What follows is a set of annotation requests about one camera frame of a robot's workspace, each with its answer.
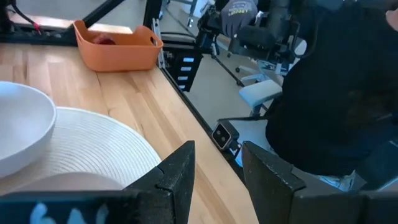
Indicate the small table-level camera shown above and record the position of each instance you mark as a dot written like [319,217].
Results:
[222,135]

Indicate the orange plastic basket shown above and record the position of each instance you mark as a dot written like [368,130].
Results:
[118,57]

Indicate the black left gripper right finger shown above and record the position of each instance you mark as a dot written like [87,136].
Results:
[267,183]

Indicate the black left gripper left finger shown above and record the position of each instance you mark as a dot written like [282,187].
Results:
[177,174]

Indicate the red apple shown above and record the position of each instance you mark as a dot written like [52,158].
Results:
[104,40]

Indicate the black box with blue lights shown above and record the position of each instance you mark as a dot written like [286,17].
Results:
[186,74]

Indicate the grey padded chair part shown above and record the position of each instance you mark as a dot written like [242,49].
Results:
[259,91]

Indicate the white bowl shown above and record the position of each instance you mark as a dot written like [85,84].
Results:
[21,124]

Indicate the large white plate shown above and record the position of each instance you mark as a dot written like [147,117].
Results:
[93,140]

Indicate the person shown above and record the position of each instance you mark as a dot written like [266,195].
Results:
[335,93]

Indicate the person's hand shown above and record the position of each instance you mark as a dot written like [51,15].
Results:
[237,15]

